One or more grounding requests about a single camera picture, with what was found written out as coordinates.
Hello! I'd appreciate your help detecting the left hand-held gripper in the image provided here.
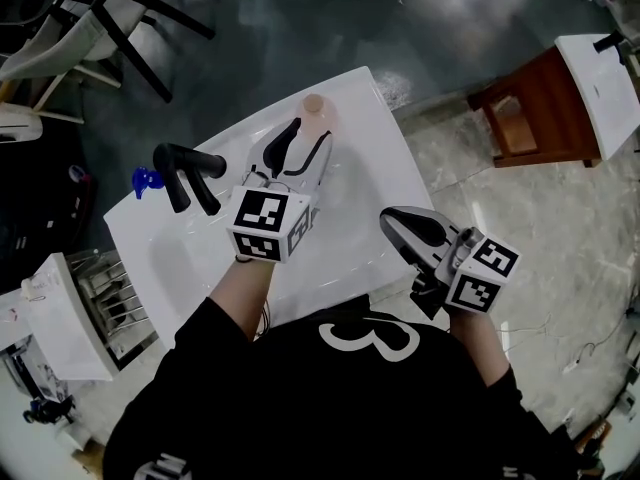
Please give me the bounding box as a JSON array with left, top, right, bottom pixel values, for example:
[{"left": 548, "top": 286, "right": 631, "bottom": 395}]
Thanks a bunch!
[{"left": 225, "top": 116, "right": 335, "bottom": 265}]

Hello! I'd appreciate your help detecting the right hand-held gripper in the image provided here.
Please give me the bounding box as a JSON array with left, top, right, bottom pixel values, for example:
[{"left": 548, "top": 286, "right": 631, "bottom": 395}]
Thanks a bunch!
[{"left": 378, "top": 206, "right": 522, "bottom": 322}]

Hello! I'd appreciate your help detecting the pink soap bottle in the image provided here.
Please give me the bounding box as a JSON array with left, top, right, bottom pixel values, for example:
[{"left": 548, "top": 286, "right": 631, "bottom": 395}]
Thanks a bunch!
[{"left": 293, "top": 92, "right": 344, "bottom": 162}]

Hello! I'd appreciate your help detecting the person's right forearm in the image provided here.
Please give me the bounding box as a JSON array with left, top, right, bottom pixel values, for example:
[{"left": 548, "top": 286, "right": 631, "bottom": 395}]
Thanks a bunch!
[{"left": 447, "top": 310, "right": 511, "bottom": 389}]

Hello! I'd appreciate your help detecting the person's left forearm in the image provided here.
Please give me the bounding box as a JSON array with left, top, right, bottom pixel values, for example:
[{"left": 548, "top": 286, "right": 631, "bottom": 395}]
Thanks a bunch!
[{"left": 207, "top": 255, "right": 279, "bottom": 344}]

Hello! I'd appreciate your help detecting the white sink vanity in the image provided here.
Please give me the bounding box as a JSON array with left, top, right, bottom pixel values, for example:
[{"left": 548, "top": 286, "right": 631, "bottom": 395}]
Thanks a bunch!
[{"left": 103, "top": 65, "right": 435, "bottom": 354}]

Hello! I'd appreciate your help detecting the white sink top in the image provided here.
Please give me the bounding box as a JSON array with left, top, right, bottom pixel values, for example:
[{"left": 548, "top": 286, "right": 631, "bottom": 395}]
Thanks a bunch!
[{"left": 554, "top": 32, "right": 640, "bottom": 162}]

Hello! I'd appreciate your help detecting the small blue plastic object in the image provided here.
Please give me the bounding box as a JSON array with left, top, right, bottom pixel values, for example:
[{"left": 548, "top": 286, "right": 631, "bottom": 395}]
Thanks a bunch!
[{"left": 132, "top": 166, "right": 164, "bottom": 200}]

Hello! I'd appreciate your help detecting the brown wooden vanity cabinet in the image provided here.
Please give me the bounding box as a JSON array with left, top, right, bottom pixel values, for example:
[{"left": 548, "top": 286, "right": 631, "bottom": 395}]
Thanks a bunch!
[{"left": 467, "top": 45, "right": 604, "bottom": 169}]

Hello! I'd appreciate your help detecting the person's black printed shirt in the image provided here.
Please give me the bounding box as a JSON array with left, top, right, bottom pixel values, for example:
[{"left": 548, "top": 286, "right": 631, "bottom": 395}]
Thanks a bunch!
[{"left": 102, "top": 295, "right": 601, "bottom": 480}]

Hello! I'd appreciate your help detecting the metal rack stand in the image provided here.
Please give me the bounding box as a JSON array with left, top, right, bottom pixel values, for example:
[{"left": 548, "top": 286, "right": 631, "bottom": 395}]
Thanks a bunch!
[{"left": 67, "top": 250, "right": 161, "bottom": 374}]

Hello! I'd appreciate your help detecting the grey chair with black legs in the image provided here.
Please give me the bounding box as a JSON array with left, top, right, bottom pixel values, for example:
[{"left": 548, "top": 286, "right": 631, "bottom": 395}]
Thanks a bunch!
[{"left": 0, "top": 0, "right": 217, "bottom": 105}]

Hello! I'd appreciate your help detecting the light wooden chair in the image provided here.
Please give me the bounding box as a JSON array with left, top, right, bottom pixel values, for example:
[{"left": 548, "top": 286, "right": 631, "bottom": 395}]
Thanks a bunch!
[{"left": 0, "top": 62, "right": 124, "bottom": 125}]

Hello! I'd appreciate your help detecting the black glossy panel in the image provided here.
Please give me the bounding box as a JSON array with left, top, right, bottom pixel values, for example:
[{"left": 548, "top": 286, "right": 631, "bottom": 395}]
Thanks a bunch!
[{"left": 0, "top": 122, "right": 101, "bottom": 289}]

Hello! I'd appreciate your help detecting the short black faucet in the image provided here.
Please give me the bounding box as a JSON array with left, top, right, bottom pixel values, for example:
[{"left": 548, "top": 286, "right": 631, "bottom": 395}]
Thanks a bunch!
[{"left": 593, "top": 30, "right": 626, "bottom": 54}]

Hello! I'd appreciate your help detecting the white curved board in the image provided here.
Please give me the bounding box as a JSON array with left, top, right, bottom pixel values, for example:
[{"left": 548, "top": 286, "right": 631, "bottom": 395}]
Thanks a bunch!
[{"left": 0, "top": 112, "right": 44, "bottom": 144}]

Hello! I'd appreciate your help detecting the white wash basin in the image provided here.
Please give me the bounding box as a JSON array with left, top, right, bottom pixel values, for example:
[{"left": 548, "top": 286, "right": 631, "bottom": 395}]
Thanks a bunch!
[{"left": 19, "top": 251, "right": 119, "bottom": 383}]

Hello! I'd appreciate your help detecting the black and blue device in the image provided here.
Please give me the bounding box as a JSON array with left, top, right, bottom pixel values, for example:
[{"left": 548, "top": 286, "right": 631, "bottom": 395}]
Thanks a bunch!
[{"left": 22, "top": 395, "right": 76, "bottom": 425}]

